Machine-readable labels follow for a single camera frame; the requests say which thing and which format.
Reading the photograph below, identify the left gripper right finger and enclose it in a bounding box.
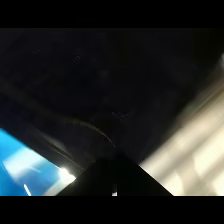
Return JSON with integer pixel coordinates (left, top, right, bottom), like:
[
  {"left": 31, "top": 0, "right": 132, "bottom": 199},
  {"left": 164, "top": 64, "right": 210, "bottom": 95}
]
[{"left": 114, "top": 154, "right": 174, "bottom": 197}]

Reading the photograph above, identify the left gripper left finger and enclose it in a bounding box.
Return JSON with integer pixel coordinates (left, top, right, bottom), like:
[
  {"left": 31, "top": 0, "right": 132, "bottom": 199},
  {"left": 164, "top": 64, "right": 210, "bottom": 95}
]
[{"left": 57, "top": 155, "right": 115, "bottom": 197}]

